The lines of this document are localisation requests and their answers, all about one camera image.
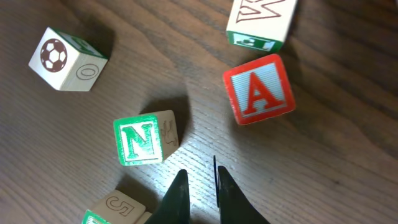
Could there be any green R block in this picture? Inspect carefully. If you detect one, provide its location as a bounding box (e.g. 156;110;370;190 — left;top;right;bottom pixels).
81;190;146;224

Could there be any red A block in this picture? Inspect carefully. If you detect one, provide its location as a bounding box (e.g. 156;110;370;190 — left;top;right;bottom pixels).
223;54;296;125

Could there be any green N block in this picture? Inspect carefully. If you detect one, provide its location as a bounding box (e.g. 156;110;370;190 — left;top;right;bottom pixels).
113;110;179;166

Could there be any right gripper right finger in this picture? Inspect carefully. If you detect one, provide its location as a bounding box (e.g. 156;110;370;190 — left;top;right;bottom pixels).
213;156;271;224

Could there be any wood picture block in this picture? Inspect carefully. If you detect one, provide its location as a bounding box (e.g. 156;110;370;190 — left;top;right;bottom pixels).
29;27;108;91

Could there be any yellow O block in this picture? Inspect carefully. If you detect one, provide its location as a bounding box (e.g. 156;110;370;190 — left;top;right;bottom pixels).
135;212;152;224

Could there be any wood block green side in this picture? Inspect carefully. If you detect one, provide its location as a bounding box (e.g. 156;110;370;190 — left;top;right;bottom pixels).
226;0;297;54

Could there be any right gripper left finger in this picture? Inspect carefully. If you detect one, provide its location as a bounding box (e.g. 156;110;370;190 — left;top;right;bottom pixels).
145;169;190;224

